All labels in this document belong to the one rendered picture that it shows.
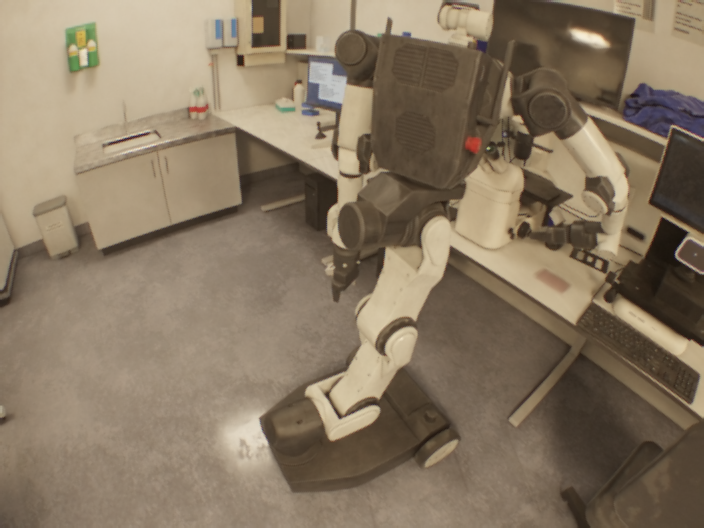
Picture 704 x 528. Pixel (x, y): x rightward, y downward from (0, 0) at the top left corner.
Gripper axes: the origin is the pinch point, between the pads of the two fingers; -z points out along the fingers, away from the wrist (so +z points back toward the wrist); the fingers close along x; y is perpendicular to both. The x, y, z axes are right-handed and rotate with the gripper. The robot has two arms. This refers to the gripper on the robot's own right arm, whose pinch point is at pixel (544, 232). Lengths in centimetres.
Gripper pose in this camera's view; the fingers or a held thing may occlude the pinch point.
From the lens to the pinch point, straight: 128.9
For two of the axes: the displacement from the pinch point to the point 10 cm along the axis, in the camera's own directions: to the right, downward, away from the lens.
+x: -7.9, 2.5, -5.6
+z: 5.9, 0.8, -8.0
